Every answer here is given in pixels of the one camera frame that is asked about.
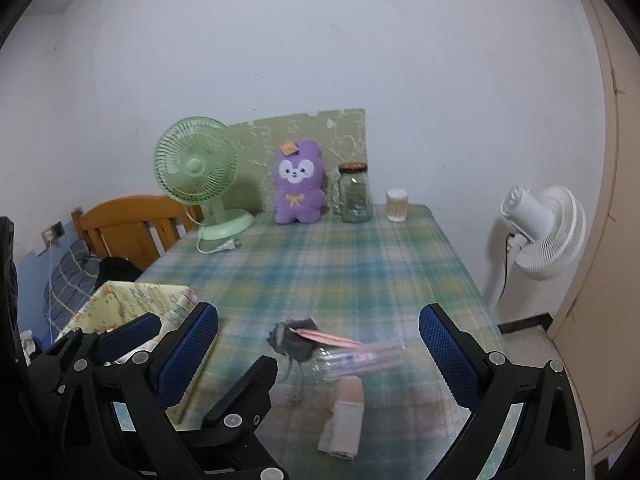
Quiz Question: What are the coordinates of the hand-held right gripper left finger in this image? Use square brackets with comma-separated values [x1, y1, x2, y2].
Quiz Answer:
[60, 302, 219, 480]

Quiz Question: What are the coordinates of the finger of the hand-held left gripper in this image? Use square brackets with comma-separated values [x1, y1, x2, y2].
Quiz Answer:
[175, 355, 288, 480]
[27, 312, 162, 396]

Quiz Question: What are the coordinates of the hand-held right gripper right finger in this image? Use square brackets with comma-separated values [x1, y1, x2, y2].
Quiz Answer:
[419, 303, 586, 480]

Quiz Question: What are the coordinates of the yellow patterned storage box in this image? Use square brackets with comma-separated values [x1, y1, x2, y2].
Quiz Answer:
[55, 281, 201, 431]

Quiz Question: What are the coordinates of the grey cord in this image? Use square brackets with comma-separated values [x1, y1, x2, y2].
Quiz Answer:
[277, 357, 311, 406]

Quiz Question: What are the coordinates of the grey sock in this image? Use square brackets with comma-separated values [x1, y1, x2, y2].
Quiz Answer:
[267, 317, 321, 363]

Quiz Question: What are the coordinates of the clear plastic tube bottle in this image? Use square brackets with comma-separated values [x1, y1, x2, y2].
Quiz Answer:
[310, 337, 407, 386]

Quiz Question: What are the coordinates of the pink packet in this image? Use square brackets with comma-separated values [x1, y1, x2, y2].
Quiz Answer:
[295, 329, 363, 348]

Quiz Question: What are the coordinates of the beige cloth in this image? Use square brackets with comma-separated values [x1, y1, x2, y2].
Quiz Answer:
[318, 376, 364, 459]

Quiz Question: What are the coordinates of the blue plaid pillow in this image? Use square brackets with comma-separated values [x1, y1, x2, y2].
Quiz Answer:
[42, 240, 101, 321]

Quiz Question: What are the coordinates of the black clothing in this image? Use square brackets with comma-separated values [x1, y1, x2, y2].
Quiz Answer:
[97, 256, 143, 286]

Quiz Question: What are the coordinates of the white cloth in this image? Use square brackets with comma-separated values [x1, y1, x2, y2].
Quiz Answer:
[20, 330, 43, 363]

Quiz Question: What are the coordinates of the wooden bed headboard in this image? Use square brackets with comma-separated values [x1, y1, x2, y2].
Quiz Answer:
[71, 195, 203, 271]

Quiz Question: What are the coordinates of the plaid tablecloth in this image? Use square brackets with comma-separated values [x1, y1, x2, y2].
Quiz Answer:
[135, 205, 506, 480]

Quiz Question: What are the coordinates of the white standing fan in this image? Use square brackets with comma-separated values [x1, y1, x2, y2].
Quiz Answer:
[487, 185, 587, 311]

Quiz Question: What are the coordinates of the cotton swab container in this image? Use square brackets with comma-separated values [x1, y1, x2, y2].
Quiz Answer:
[386, 188, 410, 222]

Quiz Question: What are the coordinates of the green desk fan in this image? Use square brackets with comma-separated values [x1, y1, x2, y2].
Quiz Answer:
[152, 116, 256, 253]

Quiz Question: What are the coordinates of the glass jar with lid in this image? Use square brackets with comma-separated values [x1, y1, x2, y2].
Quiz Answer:
[330, 161, 372, 224]

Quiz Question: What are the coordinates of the purple plush toy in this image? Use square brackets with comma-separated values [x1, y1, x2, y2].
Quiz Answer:
[272, 140, 329, 226]

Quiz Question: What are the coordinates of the beige door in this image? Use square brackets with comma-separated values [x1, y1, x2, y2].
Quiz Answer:
[547, 0, 640, 461]

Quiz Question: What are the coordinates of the green patterned board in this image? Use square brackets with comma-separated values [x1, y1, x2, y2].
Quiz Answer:
[227, 108, 366, 213]

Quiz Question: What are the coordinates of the white charging cable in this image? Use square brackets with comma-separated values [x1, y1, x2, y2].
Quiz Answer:
[46, 244, 58, 333]

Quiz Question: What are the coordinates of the black fan cable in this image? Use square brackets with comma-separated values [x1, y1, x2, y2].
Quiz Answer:
[500, 232, 523, 306]

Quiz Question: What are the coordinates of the green fan power cable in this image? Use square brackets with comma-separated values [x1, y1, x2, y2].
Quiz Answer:
[196, 237, 241, 254]

